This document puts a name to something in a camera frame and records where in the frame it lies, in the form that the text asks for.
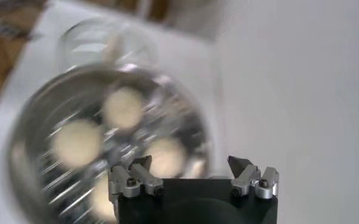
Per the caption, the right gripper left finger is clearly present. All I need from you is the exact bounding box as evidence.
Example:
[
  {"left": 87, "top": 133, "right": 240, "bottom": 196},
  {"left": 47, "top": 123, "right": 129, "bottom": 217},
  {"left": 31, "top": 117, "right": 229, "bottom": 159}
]
[{"left": 107, "top": 154, "right": 165, "bottom": 204}]

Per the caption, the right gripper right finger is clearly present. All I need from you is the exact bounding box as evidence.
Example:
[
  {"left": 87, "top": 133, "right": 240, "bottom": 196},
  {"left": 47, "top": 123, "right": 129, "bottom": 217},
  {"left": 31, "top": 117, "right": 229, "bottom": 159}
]
[{"left": 227, "top": 155, "right": 280, "bottom": 200}]

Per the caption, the white steamed baozi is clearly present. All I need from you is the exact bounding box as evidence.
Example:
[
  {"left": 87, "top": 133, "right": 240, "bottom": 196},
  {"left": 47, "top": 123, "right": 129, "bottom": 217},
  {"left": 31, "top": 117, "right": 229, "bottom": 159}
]
[
  {"left": 51, "top": 119, "right": 102, "bottom": 170},
  {"left": 89, "top": 175, "right": 119, "bottom": 223},
  {"left": 101, "top": 86, "right": 145, "bottom": 128},
  {"left": 144, "top": 136, "right": 188, "bottom": 179}
]

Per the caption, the glass lid with cream handle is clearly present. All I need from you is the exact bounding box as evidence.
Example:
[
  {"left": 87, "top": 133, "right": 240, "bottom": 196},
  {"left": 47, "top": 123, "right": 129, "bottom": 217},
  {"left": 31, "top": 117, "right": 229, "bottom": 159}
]
[{"left": 55, "top": 16, "right": 158, "bottom": 74}]

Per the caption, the stainless steel steamer basket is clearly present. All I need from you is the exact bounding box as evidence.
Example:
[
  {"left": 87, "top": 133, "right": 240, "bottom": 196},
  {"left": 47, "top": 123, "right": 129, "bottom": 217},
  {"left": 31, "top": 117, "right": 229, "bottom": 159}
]
[{"left": 7, "top": 63, "right": 216, "bottom": 224}]

